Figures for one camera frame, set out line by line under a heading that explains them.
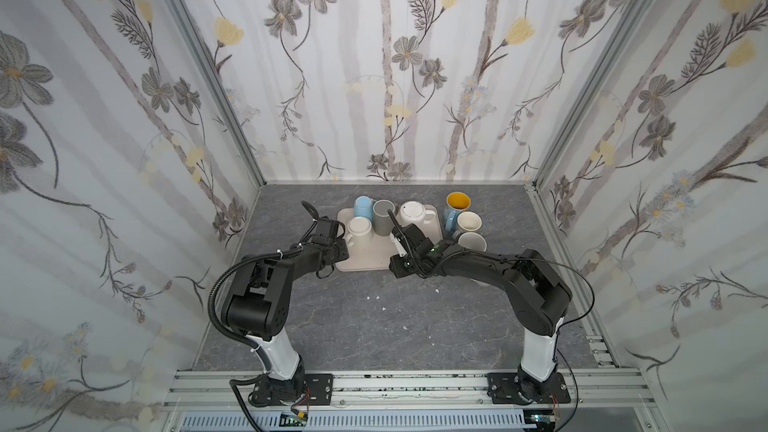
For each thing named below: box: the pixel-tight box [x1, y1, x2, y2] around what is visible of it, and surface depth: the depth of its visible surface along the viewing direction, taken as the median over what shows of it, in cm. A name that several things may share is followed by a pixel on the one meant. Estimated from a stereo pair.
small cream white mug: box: [346, 216, 373, 248], surface depth 100 cm
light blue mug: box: [354, 195, 377, 223], surface depth 103 cm
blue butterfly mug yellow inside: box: [444, 191, 471, 233], surface depth 103 cm
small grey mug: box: [457, 211, 483, 232], surface depth 100 cm
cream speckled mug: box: [458, 232, 487, 253], surface depth 96 cm
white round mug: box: [397, 201, 436, 229], surface depth 103 cm
